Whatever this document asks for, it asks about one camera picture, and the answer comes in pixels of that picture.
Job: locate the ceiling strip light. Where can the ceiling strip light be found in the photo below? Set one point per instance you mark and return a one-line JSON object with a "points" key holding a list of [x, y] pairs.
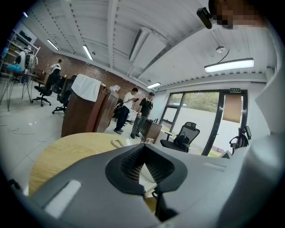
{"points": [[52, 44], [153, 85], [88, 52]]}

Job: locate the hanging ceiling lamp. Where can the hanging ceiling lamp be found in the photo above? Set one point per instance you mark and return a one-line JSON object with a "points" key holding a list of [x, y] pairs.
{"points": [[229, 65]]}

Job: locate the black mesh office chair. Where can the black mesh office chair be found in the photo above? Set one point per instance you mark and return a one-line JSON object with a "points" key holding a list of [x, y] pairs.
{"points": [[241, 138]]}

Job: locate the light blue plastic bag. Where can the light blue plastic bag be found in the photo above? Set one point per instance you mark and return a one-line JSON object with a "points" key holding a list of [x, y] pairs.
{"points": [[14, 67]]}

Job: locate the white shelf rack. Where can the white shelf rack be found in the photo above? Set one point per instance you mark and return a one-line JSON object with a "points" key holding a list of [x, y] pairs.
{"points": [[33, 47]]}

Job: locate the white towel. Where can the white towel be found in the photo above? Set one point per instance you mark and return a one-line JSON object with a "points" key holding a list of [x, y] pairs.
{"points": [[85, 88]]}

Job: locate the person's head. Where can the person's head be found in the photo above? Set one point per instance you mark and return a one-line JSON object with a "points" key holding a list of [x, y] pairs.
{"points": [[240, 15]]}

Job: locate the brown wooden desk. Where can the brown wooden desk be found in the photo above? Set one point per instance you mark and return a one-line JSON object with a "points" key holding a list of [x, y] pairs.
{"points": [[152, 131]]}

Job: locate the black framed glass door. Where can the black framed glass door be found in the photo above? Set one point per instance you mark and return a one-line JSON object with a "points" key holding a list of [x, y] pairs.
{"points": [[200, 102]]}

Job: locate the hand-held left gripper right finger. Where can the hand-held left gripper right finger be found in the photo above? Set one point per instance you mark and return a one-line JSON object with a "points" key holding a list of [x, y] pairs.
{"points": [[200, 189]]}

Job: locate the brown cardboard panel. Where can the brown cardboard panel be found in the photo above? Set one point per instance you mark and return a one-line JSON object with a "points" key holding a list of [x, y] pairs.
{"points": [[232, 109]]}

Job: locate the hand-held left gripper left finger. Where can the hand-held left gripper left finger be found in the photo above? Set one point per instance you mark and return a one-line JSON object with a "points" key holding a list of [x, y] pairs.
{"points": [[93, 200]]}

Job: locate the black head camera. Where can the black head camera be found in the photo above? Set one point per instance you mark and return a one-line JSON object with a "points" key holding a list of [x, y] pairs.
{"points": [[204, 17]]}

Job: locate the brown wooden cabinet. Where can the brown wooden cabinet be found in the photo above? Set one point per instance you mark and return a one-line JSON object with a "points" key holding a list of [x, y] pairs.
{"points": [[82, 115]]}

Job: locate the green exit sign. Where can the green exit sign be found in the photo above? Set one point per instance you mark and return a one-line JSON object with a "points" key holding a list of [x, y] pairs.
{"points": [[235, 90]]}

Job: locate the person's white printed shirt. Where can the person's white printed shirt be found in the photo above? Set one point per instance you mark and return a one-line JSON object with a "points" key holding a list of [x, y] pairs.
{"points": [[274, 100]]}

